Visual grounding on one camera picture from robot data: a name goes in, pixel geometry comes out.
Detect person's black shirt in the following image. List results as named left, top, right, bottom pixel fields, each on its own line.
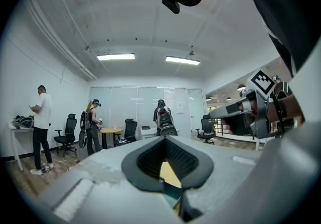
left=230, top=0, right=321, bottom=78

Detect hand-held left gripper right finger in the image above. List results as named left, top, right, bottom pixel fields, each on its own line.
left=165, top=135, right=263, bottom=224

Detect white ceiling pipes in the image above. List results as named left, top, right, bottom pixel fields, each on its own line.
left=25, top=0, right=98, bottom=82

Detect black and white backpack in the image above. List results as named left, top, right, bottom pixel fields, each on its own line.
left=155, top=108, right=171, bottom=130

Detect black bags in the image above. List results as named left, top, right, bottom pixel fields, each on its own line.
left=12, top=115, right=35, bottom=129

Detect long ceiling light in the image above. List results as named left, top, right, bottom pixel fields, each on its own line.
left=165, top=55, right=201, bottom=65
left=97, top=53, right=135, bottom=61

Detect dark teal box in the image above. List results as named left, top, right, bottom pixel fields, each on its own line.
left=163, top=183, right=183, bottom=215

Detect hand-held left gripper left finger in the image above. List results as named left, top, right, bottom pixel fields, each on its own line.
left=39, top=135, right=183, bottom=224

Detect black office chair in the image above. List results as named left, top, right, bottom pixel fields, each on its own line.
left=196, top=115, right=216, bottom=145
left=54, top=114, right=78, bottom=158
left=114, top=118, right=138, bottom=147

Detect round wooden table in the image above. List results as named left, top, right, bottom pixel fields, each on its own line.
left=97, top=127, right=123, bottom=150

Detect black wrist strap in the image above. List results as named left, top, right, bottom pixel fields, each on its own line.
left=277, top=98, right=287, bottom=120

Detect person's right forearm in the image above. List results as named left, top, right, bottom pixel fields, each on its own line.
left=267, top=93, right=305, bottom=124

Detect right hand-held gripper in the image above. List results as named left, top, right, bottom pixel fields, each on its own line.
left=207, top=68, right=276, bottom=140

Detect black head camera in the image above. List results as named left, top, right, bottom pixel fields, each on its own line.
left=162, top=0, right=181, bottom=15

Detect white desk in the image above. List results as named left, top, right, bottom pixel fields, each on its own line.
left=140, top=127, right=181, bottom=140
left=9, top=122, right=35, bottom=171

